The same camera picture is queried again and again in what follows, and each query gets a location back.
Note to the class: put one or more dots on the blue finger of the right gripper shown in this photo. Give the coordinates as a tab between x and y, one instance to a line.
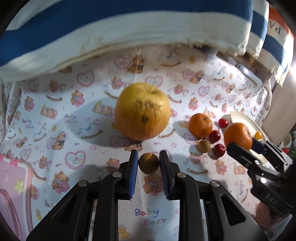
258	146

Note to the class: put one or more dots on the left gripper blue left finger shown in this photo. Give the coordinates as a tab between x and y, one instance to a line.
132	168

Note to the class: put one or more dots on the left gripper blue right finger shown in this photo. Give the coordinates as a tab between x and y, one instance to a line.
165	168

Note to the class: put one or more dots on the brown kiwi fruit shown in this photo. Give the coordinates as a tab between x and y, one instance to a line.
148	163
204	146

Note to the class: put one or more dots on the orange mandarin front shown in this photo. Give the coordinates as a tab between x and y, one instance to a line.
239	134

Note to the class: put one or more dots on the orange mandarin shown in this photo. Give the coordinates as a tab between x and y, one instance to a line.
200	125
239	134

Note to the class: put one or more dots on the small red apple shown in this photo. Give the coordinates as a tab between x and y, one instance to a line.
219	150
214	136

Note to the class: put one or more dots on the right human hand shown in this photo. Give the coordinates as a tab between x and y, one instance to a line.
265	220

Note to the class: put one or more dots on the yellow cherry tomato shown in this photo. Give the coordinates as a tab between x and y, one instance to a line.
258	135

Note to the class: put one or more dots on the beige wooden headboard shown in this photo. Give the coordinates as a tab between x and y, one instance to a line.
280	119

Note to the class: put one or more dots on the cream round plate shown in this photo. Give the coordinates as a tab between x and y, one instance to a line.
244	120

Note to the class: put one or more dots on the small red cherry tomato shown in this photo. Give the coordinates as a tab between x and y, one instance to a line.
223	122

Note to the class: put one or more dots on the large yellow pomelo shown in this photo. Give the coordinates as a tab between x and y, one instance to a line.
142	111

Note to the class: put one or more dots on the orange mandarin near pomelo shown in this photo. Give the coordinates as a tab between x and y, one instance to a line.
200	125

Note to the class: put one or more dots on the white remote control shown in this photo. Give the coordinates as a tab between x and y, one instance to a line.
245	71

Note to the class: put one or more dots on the baby bear printed sheet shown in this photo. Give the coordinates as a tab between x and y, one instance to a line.
62	125

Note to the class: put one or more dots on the pink storage box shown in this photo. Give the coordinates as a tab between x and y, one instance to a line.
16	180

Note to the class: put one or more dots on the striped Paris blanket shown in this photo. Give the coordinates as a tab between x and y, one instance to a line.
41	37

